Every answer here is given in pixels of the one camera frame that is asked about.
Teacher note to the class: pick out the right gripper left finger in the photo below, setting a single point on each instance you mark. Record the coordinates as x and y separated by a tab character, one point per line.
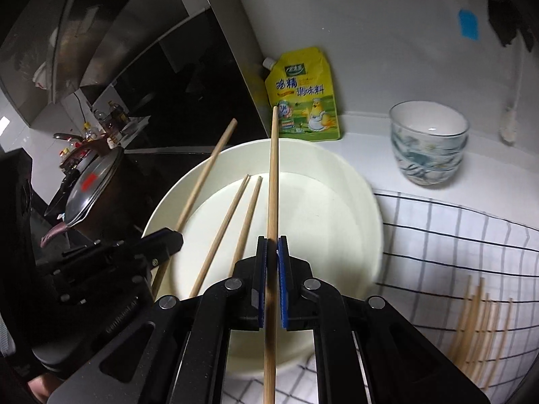
238	301

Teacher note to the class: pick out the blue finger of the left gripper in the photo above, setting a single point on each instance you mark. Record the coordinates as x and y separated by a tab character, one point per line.
160	246

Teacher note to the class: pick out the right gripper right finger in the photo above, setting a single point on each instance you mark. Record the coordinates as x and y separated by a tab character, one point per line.
307	302

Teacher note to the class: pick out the left human hand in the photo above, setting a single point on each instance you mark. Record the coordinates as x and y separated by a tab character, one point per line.
43	386

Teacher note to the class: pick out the wooden chopstick in bowl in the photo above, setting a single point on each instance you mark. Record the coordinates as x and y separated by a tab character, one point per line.
244	233
219	237

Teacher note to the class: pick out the pan with glass lid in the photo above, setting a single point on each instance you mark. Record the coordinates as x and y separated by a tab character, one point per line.
86	208

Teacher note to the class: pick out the large white round basin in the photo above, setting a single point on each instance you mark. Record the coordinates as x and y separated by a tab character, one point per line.
328	214

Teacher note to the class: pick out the condiment bottles group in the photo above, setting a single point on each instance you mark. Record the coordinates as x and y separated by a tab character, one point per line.
97	136

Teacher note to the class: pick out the white black grid cloth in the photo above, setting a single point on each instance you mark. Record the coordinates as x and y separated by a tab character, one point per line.
430	249

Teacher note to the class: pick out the top floral ceramic bowl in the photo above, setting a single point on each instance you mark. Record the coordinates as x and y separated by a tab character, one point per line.
428	141

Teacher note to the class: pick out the yellow chicken seasoning pouch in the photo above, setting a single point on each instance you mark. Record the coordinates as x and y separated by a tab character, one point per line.
299	85

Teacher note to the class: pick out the stainless range hood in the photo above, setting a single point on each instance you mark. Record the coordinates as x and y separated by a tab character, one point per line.
51	48

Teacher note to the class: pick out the white dish brush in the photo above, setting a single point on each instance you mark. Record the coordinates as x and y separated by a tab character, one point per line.
508	124

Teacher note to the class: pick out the dark hanging cloth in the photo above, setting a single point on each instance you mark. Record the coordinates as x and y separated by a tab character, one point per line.
510	18

